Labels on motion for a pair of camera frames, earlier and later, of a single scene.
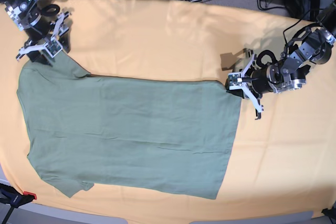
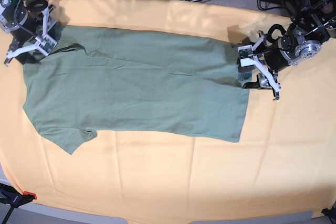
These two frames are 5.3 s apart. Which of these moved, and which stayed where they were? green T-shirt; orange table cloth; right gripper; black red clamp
Moved: green T-shirt; right gripper
Stayed: black red clamp; orange table cloth
